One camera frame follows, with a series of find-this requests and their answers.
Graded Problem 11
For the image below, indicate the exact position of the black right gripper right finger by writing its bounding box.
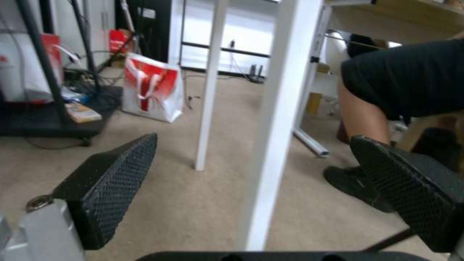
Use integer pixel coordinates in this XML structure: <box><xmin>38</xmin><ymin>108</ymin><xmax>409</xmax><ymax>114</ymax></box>
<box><xmin>350</xmin><ymin>135</ymin><xmax>464</xmax><ymax>261</ymax></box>

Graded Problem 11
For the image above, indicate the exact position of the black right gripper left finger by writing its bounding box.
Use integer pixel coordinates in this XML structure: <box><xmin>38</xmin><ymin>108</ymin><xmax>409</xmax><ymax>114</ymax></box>
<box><xmin>0</xmin><ymin>132</ymin><xmax>159</xmax><ymax>261</ymax></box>

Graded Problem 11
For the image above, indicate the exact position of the red and white shopping bag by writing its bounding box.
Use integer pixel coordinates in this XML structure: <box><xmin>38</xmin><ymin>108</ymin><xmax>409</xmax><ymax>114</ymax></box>
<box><xmin>121</xmin><ymin>52</ymin><xmax>184</xmax><ymax>123</ymax></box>

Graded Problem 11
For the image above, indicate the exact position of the white and red paper bag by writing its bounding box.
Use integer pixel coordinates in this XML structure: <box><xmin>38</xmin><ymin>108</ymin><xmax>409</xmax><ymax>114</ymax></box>
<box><xmin>0</xmin><ymin>28</ymin><xmax>82</xmax><ymax>105</ymax></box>

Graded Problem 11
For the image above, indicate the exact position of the small red bag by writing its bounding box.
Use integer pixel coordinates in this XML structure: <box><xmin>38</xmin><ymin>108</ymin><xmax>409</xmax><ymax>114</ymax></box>
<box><xmin>108</xmin><ymin>29</ymin><xmax>136</xmax><ymax>54</ymax></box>

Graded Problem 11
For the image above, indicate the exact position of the yellow flat box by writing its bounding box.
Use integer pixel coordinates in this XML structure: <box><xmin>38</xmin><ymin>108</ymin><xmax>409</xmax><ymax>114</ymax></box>
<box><xmin>65</xmin><ymin>102</ymin><xmax>103</xmax><ymax>123</ymax></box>

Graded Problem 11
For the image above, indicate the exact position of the black rolling stand base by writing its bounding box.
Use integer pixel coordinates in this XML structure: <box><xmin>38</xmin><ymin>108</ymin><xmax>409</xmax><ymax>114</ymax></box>
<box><xmin>0</xmin><ymin>0</ymin><xmax>124</xmax><ymax>147</ymax></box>

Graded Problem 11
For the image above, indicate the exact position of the person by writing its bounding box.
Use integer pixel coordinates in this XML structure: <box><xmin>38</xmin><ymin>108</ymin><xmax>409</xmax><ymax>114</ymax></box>
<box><xmin>323</xmin><ymin>37</ymin><xmax>464</xmax><ymax>213</ymax></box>

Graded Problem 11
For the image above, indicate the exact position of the white table leg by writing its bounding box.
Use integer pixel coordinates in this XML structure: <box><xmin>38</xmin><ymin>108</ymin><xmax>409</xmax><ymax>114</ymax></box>
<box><xmin>244</xmin><ymin>0</ymin><xmax>324</xmax><ymax>251</ymax></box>
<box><xmin>195</xmin><ymin>0</ymin><xmax>228</xmax><ymax>171</ymax></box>

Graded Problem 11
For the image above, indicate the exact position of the black router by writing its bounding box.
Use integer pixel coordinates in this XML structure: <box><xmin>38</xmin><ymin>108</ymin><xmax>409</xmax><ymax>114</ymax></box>
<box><xmin>248</xmin><ymin>64</ymin><xmax>266</xmax><ymax>82</ymax></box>

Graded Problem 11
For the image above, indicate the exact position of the silver desk foot rail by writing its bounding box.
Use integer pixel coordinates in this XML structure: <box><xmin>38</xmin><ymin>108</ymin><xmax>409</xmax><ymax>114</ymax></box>
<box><xmin>292</xmin><ymin>128</ymin><xmax>331</xmax><ymax>159</ymax></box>

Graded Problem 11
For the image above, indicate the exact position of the black floor cable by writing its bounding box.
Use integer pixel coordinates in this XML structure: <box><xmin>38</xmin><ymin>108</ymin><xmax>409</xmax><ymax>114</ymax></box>
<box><xmin>183</xmin><ymin>73</ymin><xmax>202</xmax><ymax>110</ymax></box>

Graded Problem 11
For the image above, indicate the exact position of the black shelf frame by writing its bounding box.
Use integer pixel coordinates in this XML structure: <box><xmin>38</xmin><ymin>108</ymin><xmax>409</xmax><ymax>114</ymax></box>
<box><xmin>178</xmin><ymin>0</ymin><xmax>273</xmax><ymax>75</ymax></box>

